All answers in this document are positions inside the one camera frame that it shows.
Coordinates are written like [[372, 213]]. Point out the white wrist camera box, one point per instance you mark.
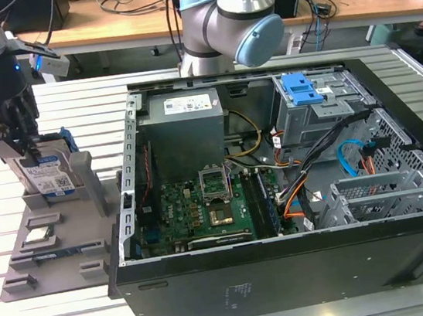
[[53, 66]]

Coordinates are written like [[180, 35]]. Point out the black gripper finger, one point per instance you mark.
[[29, 119], [2, 140]]

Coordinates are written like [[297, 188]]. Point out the silver CPU chip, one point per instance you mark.
[[39, 235]]

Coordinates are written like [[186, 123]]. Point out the RAM stick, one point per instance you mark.
[[268, 205], [68, 251]]

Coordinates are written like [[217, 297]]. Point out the grey metal disk bay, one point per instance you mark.
[[377, 198]]

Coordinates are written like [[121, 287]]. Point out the grey parts rack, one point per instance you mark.
[[66, 270]]

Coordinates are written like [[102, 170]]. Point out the black PC case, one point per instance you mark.
[[289, 272]]

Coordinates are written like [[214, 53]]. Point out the grey power supply unit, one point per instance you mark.
[[181, 138]]

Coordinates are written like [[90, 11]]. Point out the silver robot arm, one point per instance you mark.
[[209, 22]]

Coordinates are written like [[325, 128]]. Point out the blue plastic drive bracket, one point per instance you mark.
[[300, 91]]

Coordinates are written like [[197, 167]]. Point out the CPU socket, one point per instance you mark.
[[220, 216]]

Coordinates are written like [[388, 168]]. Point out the large black box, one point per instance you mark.
[[55, 11]]

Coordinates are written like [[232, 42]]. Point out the bare disk with blue label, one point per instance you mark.
[[46, 179]]

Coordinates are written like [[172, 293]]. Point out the hard disk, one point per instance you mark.
[[69, 139]]

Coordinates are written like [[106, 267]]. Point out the black graphics card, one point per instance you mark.
[[214, 241]]

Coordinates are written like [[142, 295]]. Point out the green motherboard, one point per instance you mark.
[[187, 212]]

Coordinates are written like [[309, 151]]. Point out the grey metal drive cage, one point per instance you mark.
[[308, 125]]

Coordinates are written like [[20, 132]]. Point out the long wooden desk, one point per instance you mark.
[[120, 26]]

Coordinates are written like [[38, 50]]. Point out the black case fan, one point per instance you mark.
[[147, 182]]

